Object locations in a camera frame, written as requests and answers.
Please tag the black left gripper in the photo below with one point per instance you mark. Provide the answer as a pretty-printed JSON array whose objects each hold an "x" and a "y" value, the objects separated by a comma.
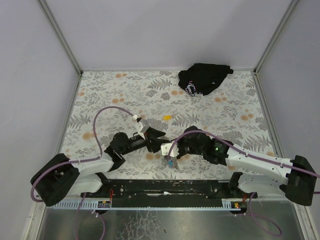
[{"x": 150, "y": 139}]

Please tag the steel key holder with rings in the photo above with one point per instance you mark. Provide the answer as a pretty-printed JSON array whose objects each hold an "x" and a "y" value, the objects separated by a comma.
[{"x": 174, "y": 160}]

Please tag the black cloth with logo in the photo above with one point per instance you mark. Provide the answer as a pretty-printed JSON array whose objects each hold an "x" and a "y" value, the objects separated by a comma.
[{"x": 201, "y": 79}]

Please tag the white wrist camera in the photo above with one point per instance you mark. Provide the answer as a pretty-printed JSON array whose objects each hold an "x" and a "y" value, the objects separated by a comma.
[
  {"x": 141, "y": 125},
  {"x": 168, "y": 150}
]

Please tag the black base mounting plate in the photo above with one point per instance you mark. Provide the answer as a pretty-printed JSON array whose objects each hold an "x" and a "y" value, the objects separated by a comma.
[{"x": 223, "y": 189}]

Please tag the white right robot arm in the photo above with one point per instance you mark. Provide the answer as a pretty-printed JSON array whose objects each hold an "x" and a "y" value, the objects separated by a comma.
[{"x": 294, "y": 178}]

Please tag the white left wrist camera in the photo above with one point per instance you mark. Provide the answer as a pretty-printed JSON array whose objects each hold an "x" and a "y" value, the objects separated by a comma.
[{"x": 141, "y": 125}]

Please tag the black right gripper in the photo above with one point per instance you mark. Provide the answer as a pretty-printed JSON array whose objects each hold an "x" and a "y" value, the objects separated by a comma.
[{"x": 180, "y": 149}]

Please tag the small yellow key tag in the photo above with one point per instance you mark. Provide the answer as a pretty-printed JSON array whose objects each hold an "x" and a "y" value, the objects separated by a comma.
[{"x": 167, "y": 117}]

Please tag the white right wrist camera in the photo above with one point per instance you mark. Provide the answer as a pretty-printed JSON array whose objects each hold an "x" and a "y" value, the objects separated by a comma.
[{"x": 168, "y": 150}]

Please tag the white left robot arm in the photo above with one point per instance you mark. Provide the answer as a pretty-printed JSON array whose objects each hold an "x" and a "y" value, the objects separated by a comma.
[{"x": 62, "y": 177}]

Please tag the floral patterned table mat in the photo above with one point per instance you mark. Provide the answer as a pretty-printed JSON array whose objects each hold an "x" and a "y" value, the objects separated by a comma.
[{"x": 106, "y": 101}]

